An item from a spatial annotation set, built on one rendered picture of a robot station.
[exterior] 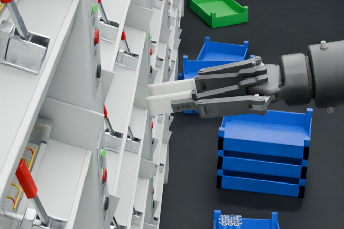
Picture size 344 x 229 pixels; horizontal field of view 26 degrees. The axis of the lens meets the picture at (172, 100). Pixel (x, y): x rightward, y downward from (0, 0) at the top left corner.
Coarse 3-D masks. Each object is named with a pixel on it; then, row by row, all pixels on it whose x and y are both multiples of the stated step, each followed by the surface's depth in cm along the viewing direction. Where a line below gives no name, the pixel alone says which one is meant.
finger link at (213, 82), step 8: (240, 72) 110; (248, 72) 109; (256, 72) 109; (264, 72) 109; (200, 80) 111; (208, 80) 111; (216, 80) 111; (224, 80) 111; (232, 80) 110; (240, 80) 110; (208, 88) 112; (216, 88) 112
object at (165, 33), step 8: (160, 32) 230; (168, 32) 230; (160, 40) 232; (160, 48) 228; (160, 56) 224; (160, 64) 217; (160, 72) 216; (160, 80) 212; (152, 120) 193; (152, 136) 187
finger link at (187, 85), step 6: (192, 78) 111; (150, 84) 112; (156, 84) 112; (162, 84) 112; (168, 84) 111; (174, 84) 111; (180, 84) 111; (186, 84) 111; (192, 84) 111; (150, 90) 112; (156, 90) 112; (162, 90) 112; (168, 90) 112; (174, 90) 112; (180, 90) 112; (186, 90) 112
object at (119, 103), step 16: (128, 16) 151; (144, 16) 151; (128, 32) 150; (144, 32) 152; (128, 80) 134; (112, 96) 128; (128, 96) 130; (112, 112) 124; (128, 112) 126; (112, 160) 113; (112, 176) 110; (112, 192) 107; (112, 208) 100
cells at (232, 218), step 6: (222, 216) 235; (228, 216) 235; (234, 216) 235; (240, 216) 235; (222, 222) 229; (228, 222) 229; (234, 222) 229; (240, 222) 229; (222, 228) 227; (228, 228) 227; (234, 228) 227; (240, 228) 228
